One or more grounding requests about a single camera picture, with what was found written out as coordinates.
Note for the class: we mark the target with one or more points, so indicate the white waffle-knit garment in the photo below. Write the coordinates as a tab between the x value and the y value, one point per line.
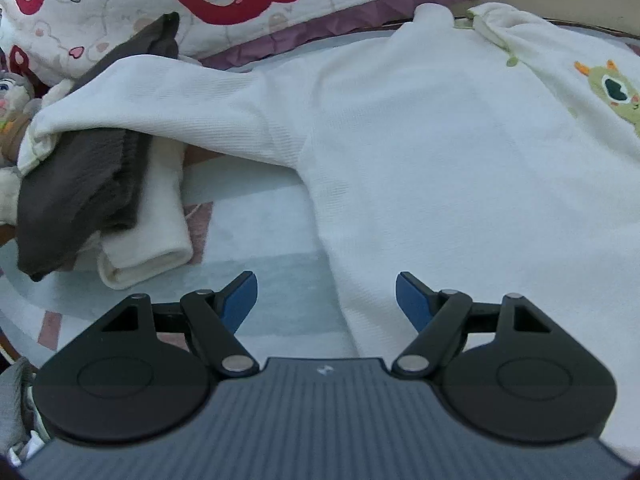
425	160

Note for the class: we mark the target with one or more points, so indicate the beige bed board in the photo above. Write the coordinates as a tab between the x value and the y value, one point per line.
575	5

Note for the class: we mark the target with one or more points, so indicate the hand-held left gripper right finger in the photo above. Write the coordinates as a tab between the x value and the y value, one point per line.
410	300

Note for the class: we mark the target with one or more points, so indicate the grey plush toy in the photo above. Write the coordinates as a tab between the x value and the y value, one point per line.
10	125

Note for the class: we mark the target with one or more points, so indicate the dark brown folded cloth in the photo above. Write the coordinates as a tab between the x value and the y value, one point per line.
75	185

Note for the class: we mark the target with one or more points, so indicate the cream folded cloth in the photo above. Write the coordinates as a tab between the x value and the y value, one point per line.
155	240

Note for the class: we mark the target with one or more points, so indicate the red bear print quilt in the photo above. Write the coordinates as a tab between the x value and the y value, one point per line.
125	0

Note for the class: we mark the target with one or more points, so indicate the grey garment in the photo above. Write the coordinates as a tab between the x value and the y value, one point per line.
12	400

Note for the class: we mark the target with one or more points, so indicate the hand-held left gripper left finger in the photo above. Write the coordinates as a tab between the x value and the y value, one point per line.
240	302

